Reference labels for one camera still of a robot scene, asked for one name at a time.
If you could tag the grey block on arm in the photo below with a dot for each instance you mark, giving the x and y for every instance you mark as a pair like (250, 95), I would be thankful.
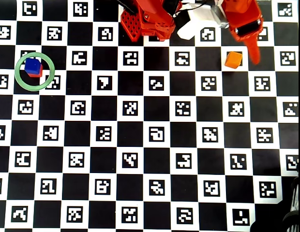
(220, 17)

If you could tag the black flexible tripod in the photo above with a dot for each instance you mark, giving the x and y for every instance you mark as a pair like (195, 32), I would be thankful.
(294, 195)

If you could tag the blue cube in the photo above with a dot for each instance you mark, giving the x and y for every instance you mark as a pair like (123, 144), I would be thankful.
(32, 64)

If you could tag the red robot arm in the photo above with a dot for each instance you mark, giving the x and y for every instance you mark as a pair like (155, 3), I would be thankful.
(239, 9)

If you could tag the black white marker mat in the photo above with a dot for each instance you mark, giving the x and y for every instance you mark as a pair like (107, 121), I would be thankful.
(150, 159)

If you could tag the red robot base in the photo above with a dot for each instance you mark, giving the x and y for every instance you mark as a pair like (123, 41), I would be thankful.
(130, 26)

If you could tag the red cube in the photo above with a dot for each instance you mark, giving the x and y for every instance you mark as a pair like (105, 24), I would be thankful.
(37, 74)

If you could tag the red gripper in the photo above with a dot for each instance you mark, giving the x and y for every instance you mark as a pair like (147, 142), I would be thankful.
(247, 29)

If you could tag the orange cube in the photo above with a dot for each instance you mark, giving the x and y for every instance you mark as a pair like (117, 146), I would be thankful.
(233, 60)

